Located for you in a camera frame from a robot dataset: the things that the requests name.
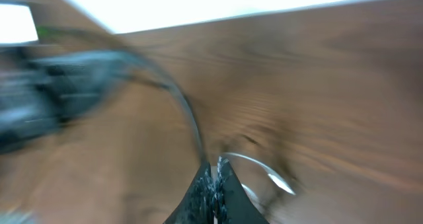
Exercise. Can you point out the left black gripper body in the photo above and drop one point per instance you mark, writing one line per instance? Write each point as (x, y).
(46, 93)

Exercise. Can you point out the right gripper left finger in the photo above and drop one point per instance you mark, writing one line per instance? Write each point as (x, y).
(196, 206)

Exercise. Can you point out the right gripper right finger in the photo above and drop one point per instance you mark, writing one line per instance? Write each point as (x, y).
(232, 205)

